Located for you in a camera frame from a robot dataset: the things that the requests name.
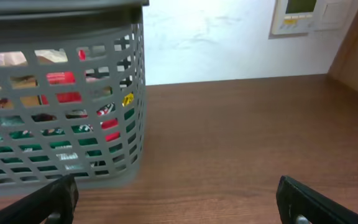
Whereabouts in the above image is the grey plastic basket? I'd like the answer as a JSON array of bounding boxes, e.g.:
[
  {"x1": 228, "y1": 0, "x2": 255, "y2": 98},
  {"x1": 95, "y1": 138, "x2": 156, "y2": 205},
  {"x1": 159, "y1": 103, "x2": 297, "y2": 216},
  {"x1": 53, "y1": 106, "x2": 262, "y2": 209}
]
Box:
[{"x1": 0, "y1": 0, "x2": 147, "y2": 197}]

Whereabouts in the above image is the green Nescafe coffee bag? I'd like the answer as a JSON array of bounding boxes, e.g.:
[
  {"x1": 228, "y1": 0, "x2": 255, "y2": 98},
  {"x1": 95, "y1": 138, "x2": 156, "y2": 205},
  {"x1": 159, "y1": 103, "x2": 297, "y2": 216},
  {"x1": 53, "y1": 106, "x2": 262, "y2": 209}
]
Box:
[{"x1": 0, "y1": 94, "x2": 145, "y2": 189}]

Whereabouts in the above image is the San Remo spaghetti pack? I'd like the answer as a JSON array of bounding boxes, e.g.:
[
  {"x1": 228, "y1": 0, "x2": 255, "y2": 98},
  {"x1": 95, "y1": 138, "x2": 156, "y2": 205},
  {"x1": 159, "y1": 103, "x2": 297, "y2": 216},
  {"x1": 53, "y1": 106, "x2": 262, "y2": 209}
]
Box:
[{"x1": 0, "y1": 48, "x2": 82, "y2": 110}]

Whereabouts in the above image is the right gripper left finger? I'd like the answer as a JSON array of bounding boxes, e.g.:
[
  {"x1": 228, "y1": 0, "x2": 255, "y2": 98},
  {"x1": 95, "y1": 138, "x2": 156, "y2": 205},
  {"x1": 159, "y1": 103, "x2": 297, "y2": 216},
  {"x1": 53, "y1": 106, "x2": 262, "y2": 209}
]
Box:
[{"x1": 0, "y1": 174, "x2": 79, "y2": 224}]

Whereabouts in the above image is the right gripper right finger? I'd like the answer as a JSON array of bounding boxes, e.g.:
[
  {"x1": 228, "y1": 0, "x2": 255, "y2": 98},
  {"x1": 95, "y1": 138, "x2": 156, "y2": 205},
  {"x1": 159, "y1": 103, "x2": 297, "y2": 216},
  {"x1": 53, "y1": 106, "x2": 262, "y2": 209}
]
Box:
[{"x1": 276, "y1": 175, "x2": 358, "y2": 224}]

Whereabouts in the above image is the white wall control panel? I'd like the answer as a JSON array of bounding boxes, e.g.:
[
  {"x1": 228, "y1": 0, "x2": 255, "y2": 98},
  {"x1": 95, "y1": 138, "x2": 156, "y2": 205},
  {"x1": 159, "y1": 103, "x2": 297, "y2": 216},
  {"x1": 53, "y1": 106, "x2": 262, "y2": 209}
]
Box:
[{"x1": 270, "y1": 0, "x2": 352, "y2": 36}]

